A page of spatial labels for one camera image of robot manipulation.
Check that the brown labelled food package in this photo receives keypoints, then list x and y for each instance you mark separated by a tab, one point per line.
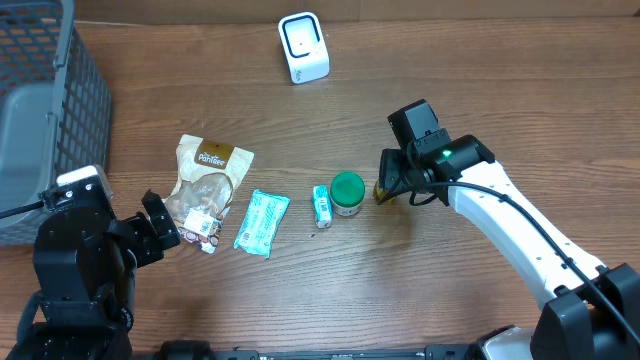
209	173

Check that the teal tissue pack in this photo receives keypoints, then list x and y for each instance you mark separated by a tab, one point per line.
322	206

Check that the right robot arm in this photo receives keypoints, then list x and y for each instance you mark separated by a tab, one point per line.
587	309

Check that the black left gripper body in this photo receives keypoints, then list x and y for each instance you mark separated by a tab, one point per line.
145	228

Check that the grey plastic mesh basket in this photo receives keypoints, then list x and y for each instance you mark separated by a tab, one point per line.
56	107

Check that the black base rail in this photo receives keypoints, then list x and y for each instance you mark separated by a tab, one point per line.
183	350

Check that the white barcode scanner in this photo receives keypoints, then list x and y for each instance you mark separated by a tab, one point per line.
304	47

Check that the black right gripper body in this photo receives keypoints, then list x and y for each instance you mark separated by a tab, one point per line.
398	175

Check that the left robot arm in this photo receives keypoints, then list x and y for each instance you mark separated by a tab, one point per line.
86	261

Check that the white green snack package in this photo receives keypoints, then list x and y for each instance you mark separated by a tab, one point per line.
262	219

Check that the green lid white jar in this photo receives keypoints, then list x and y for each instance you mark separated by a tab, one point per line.
347	192

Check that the yellow oil bottle silver cap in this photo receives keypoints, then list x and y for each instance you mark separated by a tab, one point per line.
379	193

